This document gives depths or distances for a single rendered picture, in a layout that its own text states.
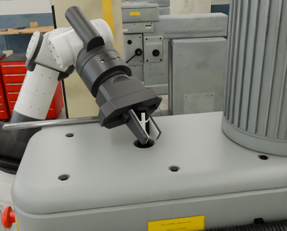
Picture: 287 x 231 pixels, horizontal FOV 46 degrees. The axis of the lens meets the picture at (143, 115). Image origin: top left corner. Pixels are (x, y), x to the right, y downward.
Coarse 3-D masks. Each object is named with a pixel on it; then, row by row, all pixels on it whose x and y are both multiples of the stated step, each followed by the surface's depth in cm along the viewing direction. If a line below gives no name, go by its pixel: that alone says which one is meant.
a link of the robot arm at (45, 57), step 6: (54, 30) 84; (60, 30) 80; (48, 36) 85; (42, 42) 86; (42, 48) 87; (48, 48) 87; (42, 54) 87; (48, 54) 88; (36, 60) 89; (42, 60) 89; (48, 60) 89; (54, 60) 89; (54, 66) 91; (72, 66) 91; (66, 72) 93
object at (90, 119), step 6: (48, 120) 70; (54, 120) 69; (60, 120) 69; (66, 120) 69; (72, 120) 69; (78, 120) 69; (84, 120) 69; (90, 120) 69; (96, 120) 69; (6, 126) 67; (12, 126) 67; (18, 126) 67; (24, 126) 68; (30, 126) 68; (36, 126) 68; (42, 126) 68
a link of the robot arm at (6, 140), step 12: (12, 120) 93; (24, 120) 92; (36, 120) 93; (0, 132) 91; (12, 132) 92; (24, 132) 92; (36, 132) 94; (0, 144) 91; (12, 144) 92; (24, 144) 93; (12, 156) 94
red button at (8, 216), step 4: (8, 208) 62; (4, 212) 62; (8, 212) 62; (12, 212) 63; (4, 216) 61; (8, 216) 62; (12, 216) 62; (4, 220) 61; (8, 220) 62; (12, 220) 62; (4, 224) 61; (8, 224) 62
